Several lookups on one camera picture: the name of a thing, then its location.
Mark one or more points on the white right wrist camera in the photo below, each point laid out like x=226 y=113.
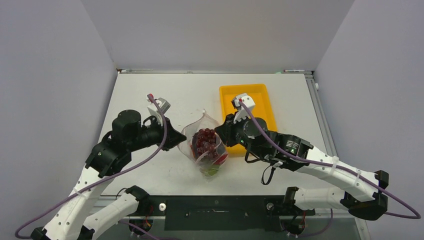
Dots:
x=244 y=104

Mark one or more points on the yellow plastic tray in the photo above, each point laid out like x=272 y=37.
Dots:
x=263 y=108

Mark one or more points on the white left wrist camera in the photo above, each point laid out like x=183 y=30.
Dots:
x=157 y=107

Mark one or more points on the aluminium side rail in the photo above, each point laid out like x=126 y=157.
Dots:
x=324 y=126

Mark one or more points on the clear pink-dotted zip bag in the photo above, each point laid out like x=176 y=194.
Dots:
x=206 y=121

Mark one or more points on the green cabbage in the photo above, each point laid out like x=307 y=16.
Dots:
x=209 y=172

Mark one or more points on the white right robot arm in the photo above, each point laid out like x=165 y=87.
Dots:
x=291 y=154

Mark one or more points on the red tomato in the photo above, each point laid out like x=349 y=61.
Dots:
x=221 y=159

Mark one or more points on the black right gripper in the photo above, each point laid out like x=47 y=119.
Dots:
x=227 y=129

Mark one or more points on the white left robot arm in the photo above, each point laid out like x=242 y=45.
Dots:
x=106 y=161

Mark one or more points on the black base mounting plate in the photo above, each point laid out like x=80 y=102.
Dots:
x=220 y=213

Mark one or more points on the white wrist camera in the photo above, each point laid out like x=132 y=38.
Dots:
x=244 y=104
x=157 y=107

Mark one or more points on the dark red grape bunch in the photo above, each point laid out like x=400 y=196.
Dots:
x=204 y=141

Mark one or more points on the marker pen on ledge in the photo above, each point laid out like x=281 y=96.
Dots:
x=293 y=71

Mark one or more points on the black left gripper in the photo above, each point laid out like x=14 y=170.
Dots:
x=173 y=137

